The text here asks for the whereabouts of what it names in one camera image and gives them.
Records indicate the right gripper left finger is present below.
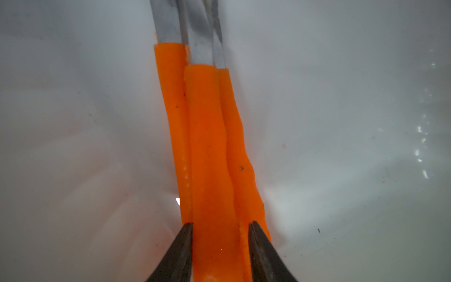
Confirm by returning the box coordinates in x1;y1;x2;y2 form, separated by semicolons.
146;223;193;282

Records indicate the white rectangular storage box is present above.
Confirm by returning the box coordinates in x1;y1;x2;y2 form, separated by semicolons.
1;1;451;282

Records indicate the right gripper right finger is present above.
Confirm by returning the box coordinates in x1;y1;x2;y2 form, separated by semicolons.
248;221;298;282

